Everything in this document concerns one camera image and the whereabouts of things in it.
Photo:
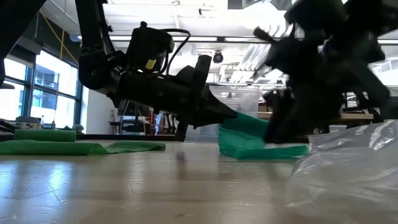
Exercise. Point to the teal elastic bandage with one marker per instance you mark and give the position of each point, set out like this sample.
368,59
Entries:
248,143

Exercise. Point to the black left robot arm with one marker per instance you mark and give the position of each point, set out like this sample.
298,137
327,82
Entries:
93,71

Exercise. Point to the clear plastic storage box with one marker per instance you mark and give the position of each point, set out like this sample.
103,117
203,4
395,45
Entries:
245,99

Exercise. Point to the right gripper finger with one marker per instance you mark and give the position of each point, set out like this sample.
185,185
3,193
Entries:
300,121
276,118

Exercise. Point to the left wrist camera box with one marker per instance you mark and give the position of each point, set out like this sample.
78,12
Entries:
149,46

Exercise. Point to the clear plastic bag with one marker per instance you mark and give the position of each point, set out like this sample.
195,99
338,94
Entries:
348,174

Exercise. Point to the wooden background table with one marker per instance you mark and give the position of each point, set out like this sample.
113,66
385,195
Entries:
357,117

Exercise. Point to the green elastic bandage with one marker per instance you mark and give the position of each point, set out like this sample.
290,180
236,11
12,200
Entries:
46,147

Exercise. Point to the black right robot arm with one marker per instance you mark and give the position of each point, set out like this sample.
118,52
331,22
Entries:
357,31

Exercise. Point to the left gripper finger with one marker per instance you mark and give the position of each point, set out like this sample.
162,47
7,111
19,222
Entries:
217,107
208,120

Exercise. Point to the long ceiling light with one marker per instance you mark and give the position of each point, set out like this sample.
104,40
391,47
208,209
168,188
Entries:
186,39

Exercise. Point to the black ceiling camera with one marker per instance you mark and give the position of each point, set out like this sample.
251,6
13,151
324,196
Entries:
218,57

